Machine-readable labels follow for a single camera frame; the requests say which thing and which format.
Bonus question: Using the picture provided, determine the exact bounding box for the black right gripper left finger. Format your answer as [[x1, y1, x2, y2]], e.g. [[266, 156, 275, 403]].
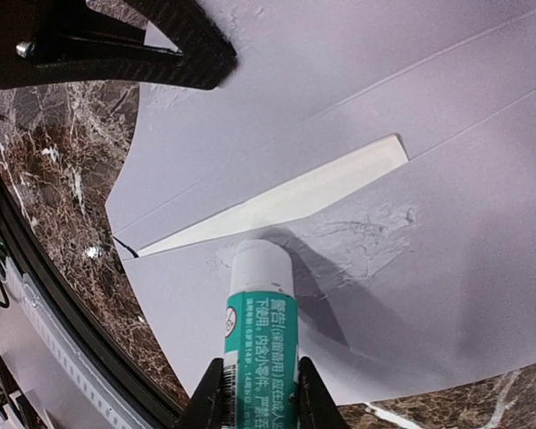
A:
[[180, 357, 223, 429]]

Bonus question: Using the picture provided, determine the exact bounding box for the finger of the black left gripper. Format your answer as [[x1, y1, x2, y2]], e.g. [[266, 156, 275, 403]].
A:
[[84, 0, 238, 59]]

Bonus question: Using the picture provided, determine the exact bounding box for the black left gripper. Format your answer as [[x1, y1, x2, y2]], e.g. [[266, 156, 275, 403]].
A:
[[0, 1, 236, 90]]

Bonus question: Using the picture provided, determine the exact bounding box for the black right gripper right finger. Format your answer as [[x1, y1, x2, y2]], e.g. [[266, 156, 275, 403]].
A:
[[298, 357, 349, 429]]

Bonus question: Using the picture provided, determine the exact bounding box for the white green glue stick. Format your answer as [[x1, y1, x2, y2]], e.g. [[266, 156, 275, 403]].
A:
[[222, 240, 299, 429]]

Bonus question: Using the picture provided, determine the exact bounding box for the grey paper envelope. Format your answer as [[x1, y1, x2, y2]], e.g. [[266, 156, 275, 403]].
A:
[[106, 1, 536, 404]]

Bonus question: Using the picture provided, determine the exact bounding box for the cream lined letter paper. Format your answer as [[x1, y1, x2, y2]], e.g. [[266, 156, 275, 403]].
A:
[[138, 135, 408, 257]]

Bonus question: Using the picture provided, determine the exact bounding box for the black front frame rail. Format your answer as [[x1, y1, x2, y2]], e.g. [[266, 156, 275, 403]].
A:
[[0, 177, 181, 428]]

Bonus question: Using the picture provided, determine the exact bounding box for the white slotted cable duct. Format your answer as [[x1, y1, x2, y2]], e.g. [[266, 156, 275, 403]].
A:
[[0, 258, 147, 428]]

